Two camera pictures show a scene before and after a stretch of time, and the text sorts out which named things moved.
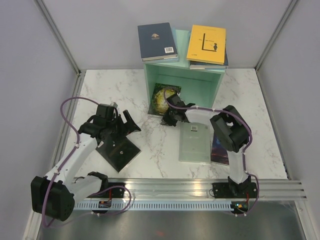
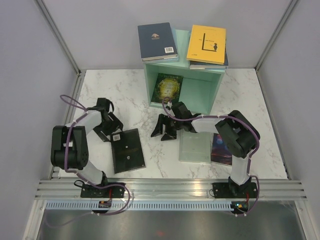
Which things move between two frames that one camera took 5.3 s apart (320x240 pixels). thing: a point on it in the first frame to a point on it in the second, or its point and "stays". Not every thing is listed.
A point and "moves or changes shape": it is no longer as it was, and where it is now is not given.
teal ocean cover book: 203,65 stays
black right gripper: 166,120 to 163,119
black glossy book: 118,153 moves or changes shape
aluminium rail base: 268,189 stays
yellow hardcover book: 207,44 stays
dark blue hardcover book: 157,42 stays
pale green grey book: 194,142 stays
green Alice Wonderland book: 158,105 to 167,85
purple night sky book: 219,154 stays
